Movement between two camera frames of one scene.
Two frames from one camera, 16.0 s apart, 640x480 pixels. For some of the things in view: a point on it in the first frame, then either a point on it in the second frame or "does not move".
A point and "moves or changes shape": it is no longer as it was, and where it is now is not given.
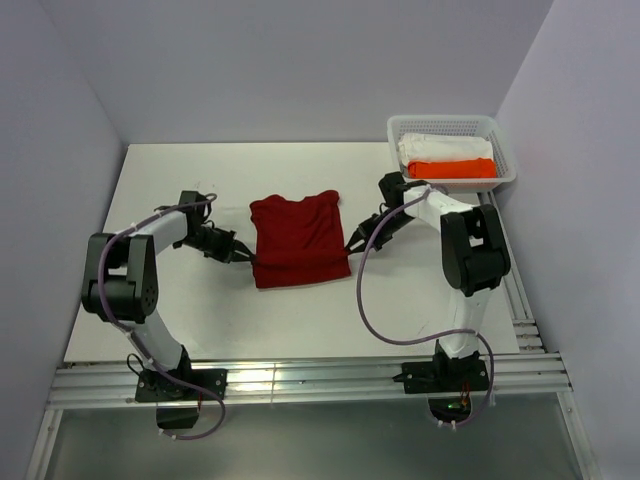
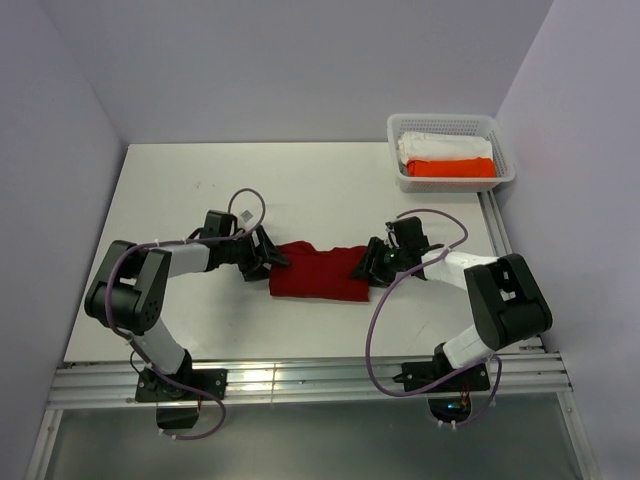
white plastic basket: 461,153 does not move
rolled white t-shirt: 423,148 does not move
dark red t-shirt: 298,241 moves or changes shape
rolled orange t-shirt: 477,168 does not move
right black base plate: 445,376 does not move
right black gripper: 363,233 -> 376,247
